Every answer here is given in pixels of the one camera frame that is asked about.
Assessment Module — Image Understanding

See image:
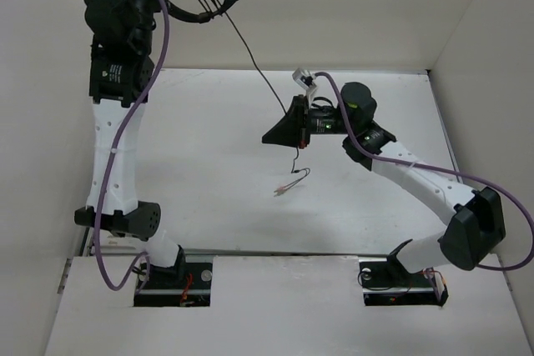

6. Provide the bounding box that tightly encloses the black headphone cable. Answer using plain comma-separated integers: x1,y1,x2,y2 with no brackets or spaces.
170,0,313,198

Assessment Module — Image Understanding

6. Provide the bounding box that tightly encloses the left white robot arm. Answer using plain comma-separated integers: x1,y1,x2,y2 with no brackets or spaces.
74,0,187,287

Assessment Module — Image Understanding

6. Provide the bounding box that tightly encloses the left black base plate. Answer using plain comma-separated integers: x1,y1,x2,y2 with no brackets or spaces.
133,258,213,308

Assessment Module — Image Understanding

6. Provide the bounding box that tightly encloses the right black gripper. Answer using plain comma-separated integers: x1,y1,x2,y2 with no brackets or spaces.
262,94,355,149

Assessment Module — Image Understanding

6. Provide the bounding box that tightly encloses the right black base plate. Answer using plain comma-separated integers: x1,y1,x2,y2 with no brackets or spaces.
357,258,449,307

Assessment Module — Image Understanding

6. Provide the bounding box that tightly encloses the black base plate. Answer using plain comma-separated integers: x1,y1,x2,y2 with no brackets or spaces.
133,258,213,308
357,258,449,307

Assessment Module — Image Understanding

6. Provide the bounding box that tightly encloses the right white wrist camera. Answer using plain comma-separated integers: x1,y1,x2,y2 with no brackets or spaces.
292,68,318,103

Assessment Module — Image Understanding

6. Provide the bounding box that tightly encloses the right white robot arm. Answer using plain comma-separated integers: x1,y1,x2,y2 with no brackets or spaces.
261,82,506,284

